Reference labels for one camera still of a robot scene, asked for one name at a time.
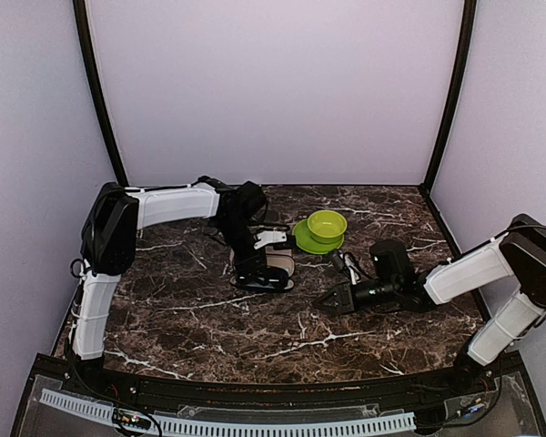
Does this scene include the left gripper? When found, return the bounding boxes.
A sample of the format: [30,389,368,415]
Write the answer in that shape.
[215,216,269,286]

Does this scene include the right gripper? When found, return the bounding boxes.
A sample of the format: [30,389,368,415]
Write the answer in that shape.
[313,277,399,315]

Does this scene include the black glasses case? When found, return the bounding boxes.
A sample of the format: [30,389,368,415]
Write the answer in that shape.
[229,246,295,293]

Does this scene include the black sunglasses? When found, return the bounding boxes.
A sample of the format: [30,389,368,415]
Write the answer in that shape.
[235,267,289,292]

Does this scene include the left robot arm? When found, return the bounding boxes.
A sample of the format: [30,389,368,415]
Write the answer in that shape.
[69,177,271,361]

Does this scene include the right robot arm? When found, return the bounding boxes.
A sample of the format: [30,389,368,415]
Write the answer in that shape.
[313,214,546,395]

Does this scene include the green plate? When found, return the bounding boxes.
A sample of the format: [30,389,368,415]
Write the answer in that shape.
[292,219,345,255]

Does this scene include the green bowl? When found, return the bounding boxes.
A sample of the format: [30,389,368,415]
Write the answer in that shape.
[307,209,348,244]

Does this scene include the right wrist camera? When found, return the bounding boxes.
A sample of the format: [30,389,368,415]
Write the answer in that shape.
[329,249,364,285]

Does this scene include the white slotted cable duct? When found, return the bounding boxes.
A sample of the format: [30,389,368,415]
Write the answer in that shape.
[38,389,417,436]

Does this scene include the black table front rail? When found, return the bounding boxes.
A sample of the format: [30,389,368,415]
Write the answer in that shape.
[50,359,503,422]

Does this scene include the left black frame post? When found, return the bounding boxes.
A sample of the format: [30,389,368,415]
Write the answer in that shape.
[72,0,129,187]

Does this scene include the black frame post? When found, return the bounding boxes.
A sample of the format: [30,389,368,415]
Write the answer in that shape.
[420,0,477,197]
[72,0,129,187]

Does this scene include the right black frame post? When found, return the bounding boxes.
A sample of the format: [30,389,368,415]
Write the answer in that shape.
[420,0,477,197]

